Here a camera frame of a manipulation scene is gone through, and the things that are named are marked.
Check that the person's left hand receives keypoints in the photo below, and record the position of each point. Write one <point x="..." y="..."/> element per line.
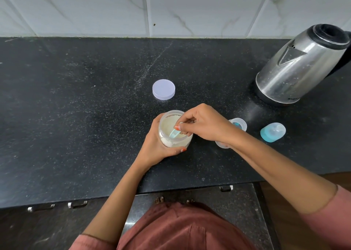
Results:
<point x="150" y="151"/>

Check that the person's right hand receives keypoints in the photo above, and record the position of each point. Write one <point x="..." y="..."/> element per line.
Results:
<point x="211" y="123"/>

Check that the light blue measuring scoop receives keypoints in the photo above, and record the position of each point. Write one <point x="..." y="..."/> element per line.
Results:
<point x="174" y="134"/>

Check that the clear plastic baby bottle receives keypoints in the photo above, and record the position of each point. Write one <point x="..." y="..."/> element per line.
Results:
<point x="242" y="123"/>

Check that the clear milk powder jar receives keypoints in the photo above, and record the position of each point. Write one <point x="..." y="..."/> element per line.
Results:
<point x="167" y="123"/>

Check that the lilac round jar lid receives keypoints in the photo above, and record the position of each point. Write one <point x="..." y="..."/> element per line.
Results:
<point x="163" y="89"/>

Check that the blue bottle teat cap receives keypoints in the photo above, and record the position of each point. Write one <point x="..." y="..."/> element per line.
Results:
<point x="272" y="133"/>

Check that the steel electric kettle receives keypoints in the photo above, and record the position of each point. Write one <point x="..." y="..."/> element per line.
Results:
<point x="296" y="71"/>

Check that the person's left forearm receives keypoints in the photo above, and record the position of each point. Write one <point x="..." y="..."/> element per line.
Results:
<point x="115" y="203"/>

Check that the person's right forearm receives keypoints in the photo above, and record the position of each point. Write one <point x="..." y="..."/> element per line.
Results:
<point x="282" y="173"/>

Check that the person's left foot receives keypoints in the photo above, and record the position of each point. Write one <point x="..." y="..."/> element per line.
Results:
<point x="159" y="200"/>

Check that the person's foot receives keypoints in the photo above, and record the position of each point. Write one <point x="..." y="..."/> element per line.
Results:
<point x="190" y="202"/>
<point x="159" y="200"/>

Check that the person's right foot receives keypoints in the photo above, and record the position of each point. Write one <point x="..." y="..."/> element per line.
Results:
<point x="190" y="202"/>

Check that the reddish pink garment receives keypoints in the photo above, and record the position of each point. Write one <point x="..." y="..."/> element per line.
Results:
<point x="178" y="230"/>

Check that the dark wooden cabinet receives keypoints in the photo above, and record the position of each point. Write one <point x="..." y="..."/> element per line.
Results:
<point x="288" y="217"/>

